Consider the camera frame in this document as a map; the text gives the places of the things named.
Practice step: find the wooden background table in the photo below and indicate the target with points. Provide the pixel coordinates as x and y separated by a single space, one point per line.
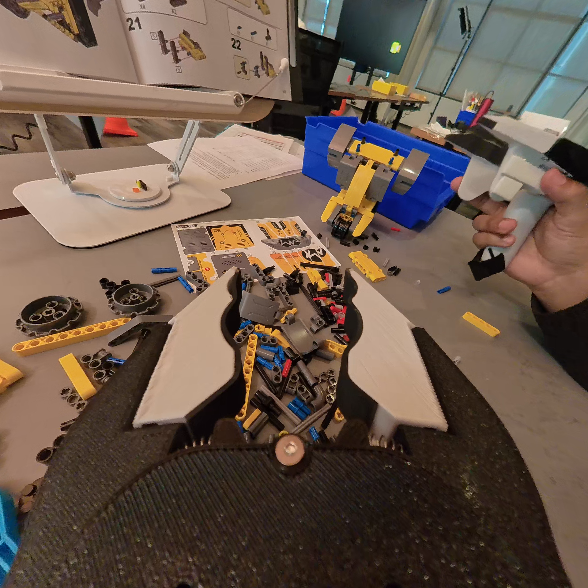
367 99

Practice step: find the dark grey toy gear wheel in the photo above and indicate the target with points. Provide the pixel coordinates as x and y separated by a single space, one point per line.
48 317
133 298

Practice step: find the black toy axle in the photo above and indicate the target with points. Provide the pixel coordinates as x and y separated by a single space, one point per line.
163 280

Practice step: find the yellow grey toy model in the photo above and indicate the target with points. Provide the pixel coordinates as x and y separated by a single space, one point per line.
363 183

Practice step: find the dark grey angled toy piece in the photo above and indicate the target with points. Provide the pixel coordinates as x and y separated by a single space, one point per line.
133 328

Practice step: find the long yellow toy beam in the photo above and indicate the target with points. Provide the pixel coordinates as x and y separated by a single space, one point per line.
69 336

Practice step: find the black monitor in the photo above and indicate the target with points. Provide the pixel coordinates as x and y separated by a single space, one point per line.
381 32

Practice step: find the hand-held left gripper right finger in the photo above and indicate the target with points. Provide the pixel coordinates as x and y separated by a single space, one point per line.
390 358

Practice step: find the yellow flat toy beam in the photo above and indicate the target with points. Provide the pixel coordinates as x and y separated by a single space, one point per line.
78 376

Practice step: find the person's right hand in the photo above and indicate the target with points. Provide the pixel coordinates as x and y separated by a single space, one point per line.
560 248

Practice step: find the short yellow toy beam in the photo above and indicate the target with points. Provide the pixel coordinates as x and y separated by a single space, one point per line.
367 265

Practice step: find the yellow grey sticker sheet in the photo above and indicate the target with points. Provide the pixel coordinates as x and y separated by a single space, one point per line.
229 239

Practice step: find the yellow toy block piece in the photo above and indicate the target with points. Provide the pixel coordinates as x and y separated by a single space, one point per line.
9 374

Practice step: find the black tripod stand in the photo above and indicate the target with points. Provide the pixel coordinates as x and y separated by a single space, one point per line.
464 27

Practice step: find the blue pen holder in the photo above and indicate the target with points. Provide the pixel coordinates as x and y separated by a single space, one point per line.
467 117

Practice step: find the blue plastic bin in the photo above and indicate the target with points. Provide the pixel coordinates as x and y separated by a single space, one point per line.
413 202

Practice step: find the yellow box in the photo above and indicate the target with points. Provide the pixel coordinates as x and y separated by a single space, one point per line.
388 87

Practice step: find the person's right forearm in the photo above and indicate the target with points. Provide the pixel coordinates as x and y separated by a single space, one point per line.
565 340

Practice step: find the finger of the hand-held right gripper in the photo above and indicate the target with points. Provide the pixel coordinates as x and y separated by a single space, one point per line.
519 144

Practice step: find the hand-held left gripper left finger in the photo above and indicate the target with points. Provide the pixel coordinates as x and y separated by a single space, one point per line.
188 358

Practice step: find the thin yellow toy beam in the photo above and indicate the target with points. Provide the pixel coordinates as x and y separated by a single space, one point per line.
480 324

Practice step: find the scattered black yellow toy connectors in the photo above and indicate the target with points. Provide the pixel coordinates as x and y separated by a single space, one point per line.
96 363

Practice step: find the orange cone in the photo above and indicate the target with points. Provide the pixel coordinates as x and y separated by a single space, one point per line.
119 127

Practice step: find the toy instruction booklet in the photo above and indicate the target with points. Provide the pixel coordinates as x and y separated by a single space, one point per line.
183 46

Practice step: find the white book stand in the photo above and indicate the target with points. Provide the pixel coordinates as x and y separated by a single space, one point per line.
92 216

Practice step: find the pile of toy building pieces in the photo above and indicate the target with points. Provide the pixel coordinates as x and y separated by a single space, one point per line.
285 349

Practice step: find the printed paper sheet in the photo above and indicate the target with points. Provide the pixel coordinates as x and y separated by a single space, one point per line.
271 138
239 160

